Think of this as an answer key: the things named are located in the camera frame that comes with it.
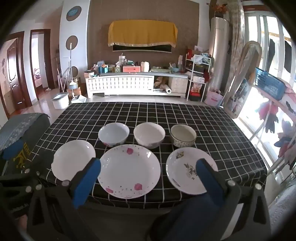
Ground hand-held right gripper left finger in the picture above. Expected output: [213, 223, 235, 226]
[28, 158, 102, 241]

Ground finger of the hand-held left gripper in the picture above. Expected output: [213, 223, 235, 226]
[2, 138, 25, 161]
[0, 168, 46, 197]

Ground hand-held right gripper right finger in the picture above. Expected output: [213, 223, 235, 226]
[196, 158, 271, 241]

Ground white plate with bird print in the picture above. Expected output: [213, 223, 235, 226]
[166, 147, 218, 195]

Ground plain white plate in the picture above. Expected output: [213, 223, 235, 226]
[51, 140, 96, 182]

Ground white plate with pink flowers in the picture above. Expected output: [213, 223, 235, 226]
[97, 144, 161, 199]

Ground dotted pattern bowl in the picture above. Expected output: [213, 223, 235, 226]
[170, 124, 197, 148]

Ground light blue floral bowl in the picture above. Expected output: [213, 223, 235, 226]
[98, 122, 130, 147]

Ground plain white bowl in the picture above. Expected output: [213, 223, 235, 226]
[133, 122, 166, 149]

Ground dark chair with patterned cloth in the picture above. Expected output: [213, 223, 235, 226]
[0, 113, 51, 176]

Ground person's leg in blue trousers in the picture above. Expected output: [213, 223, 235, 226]
[150, 199, 238, 241]

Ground white mop bucket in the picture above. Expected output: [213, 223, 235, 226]
[50, 92, 69, 110]

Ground brown wooden door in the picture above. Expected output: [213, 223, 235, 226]
[0, 31, 32, 117]

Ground white dustpan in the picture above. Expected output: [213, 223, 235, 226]
[70, 94, 87, 104]

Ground pink bag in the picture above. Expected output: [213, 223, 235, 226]
[205, 90, 224, 107]

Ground clothes on drying rack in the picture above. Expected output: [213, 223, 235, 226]
[257, 88, 296, 172]

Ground black checked tablecloth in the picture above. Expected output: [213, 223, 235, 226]
[30, 102, 268, 209]

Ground white mop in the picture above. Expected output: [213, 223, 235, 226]
[62, 43, 79, 90]

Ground woven storage box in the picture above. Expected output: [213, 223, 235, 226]
[168, 76, 188, 93]

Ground white television cabinet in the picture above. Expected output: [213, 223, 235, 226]
[85, 72, 189, 99]

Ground white shelf rack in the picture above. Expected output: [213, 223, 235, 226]
[185, 54, 212, 102]

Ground leaning framed mirror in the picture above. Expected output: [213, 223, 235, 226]
[223, 41, 263, 119]

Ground blue plastic basket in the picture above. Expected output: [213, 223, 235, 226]
[254, 67, 286, 101]

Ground pink drawer box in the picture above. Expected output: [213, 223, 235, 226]
[122, 65, 141, 73]

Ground standing air conditioner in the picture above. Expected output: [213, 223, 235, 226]
[210, 17, 230, 93]

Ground hanging black garment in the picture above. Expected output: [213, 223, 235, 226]
[268, 39, 276, 68]
[284, 40, 292, 74]

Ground black television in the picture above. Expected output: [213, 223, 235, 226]
[112, 44, 173, 54]

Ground patterned curtain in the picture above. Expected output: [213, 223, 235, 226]
[228, 0, 245, 79]

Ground yellow cloth cover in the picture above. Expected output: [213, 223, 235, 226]
[108, 20, 178, 47]

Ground artificial orange flowers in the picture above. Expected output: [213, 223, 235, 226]
[212, 2, 228, 18]

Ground brown door frame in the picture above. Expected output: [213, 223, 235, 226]
[29, 29, 55, 100]

